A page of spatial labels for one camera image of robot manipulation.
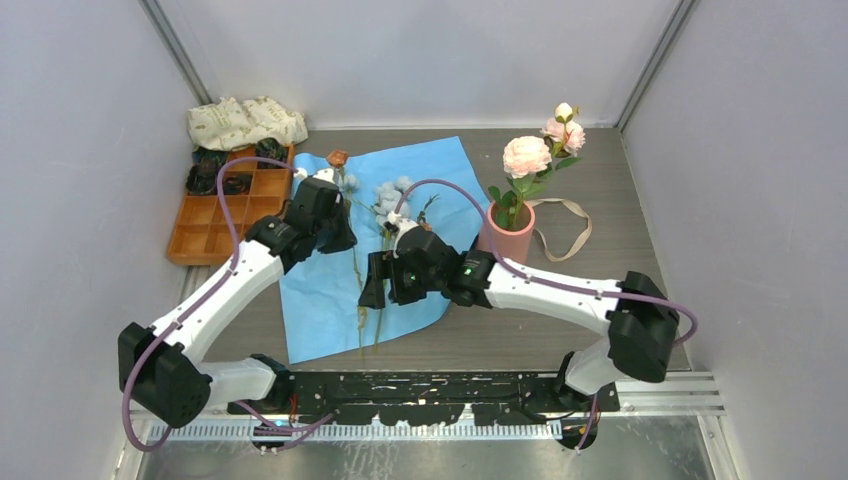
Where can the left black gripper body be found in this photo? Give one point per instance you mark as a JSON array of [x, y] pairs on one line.
[[334, 234]]

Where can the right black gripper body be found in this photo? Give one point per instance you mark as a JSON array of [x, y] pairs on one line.
[[408, 285]]

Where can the beige ribbon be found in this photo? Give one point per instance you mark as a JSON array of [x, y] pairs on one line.
[[563, 228]]

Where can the light blue flower stem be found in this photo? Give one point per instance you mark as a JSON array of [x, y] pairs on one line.
[[387, 198]]

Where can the pink peony flower stem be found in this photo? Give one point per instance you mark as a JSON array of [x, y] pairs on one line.
[[530, 161]]

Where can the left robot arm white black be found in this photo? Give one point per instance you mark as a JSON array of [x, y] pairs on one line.
[[162, 367]]

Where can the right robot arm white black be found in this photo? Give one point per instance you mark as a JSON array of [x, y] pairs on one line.
[[636, 323]]

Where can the pink cylindrical vase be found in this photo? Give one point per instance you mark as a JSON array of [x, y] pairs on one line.
[[509, 244]]

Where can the dark rolled sock top right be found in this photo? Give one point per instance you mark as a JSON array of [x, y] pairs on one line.
[[272, 149]]

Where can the dark rolled sock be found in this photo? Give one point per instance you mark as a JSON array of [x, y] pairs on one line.
[[202, 179], [237, 184], [272, 149]]

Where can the dark rolled sock middle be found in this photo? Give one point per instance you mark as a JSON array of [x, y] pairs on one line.
[[237, 184]]

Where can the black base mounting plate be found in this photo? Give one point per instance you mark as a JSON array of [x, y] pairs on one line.
[[424, 399]]

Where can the dark rolled sock left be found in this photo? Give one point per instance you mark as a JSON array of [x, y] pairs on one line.
[[202, 179]]

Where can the orange compartment tray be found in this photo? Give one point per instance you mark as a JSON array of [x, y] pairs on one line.
[[201, 235]]

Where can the cream patterned cloth bag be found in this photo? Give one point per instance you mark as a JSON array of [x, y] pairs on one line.
[[231, 125]]

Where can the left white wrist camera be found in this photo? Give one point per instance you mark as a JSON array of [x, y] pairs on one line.
[[329, 175]]

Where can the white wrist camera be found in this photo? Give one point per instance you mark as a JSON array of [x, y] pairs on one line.
[[329, 175], [398, 225]]

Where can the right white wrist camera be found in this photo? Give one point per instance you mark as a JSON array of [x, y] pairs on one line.
[[398, 225]]

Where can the aluminium rail frame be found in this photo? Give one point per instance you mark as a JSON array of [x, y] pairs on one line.
[[208, 447]]

